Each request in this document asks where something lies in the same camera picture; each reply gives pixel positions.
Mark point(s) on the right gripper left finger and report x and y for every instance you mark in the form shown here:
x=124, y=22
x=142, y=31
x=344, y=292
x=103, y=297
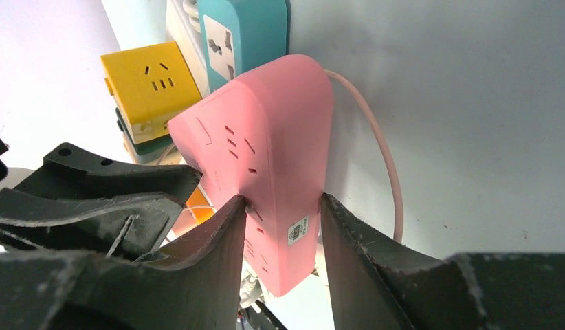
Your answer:
x=191, y=283

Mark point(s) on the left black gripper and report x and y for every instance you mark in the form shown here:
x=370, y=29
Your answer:
x=127, y=226

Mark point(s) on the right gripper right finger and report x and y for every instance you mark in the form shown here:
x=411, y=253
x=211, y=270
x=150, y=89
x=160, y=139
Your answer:
x=378, y=283

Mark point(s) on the orange power strip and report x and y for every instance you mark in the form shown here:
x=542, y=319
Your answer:
x=197, y=210

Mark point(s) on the yellow cube plug adapter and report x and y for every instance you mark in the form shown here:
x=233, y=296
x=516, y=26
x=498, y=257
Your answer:
x=150, y=85

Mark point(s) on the pink triangular power strip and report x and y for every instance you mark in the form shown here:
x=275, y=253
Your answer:
x=265, y=136

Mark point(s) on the white multicolour power strip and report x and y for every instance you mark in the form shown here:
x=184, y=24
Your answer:
x=183, y=26

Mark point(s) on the beige cube plug adapter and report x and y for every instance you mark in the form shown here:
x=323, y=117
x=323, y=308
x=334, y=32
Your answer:
x=147, y=153

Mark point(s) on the blue power strip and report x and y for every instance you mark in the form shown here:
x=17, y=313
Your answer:
x=241, y=35

